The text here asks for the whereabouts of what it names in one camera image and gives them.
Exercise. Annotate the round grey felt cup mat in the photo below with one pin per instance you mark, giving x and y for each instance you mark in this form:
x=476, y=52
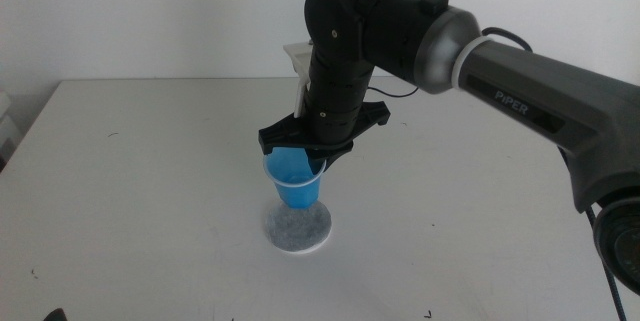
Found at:
x=299, y=231

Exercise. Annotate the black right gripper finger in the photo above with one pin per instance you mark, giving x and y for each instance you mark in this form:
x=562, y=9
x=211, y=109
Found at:
x=332, y=160
x=316, y=164

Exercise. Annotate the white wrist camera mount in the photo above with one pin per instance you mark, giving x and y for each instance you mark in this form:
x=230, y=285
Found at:
x=300, y=63

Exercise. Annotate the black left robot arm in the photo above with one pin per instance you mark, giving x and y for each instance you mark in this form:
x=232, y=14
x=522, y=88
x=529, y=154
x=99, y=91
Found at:
x=56, y=315

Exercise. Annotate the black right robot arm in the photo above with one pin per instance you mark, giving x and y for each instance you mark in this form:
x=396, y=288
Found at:
x=525, y=91

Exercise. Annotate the blue plastic cup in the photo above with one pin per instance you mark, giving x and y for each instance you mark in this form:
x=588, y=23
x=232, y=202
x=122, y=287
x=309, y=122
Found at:
x=296, y=192

